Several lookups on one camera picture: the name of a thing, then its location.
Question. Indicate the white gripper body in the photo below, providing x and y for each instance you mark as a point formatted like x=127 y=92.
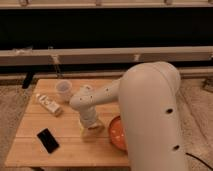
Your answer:
x=89 y=118

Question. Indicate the white sponge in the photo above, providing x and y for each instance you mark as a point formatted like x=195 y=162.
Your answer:
x=93 y=131

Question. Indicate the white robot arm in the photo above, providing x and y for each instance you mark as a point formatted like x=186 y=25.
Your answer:
x=146 y=94

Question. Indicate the black rectangular sponge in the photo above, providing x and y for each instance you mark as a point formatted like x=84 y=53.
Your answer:
x=48 y=140

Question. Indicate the orange bowl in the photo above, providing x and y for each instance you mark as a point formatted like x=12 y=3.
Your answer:
x=116 y=133

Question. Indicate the white plastic bottle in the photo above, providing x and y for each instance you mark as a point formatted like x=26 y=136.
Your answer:
x=50 y=105

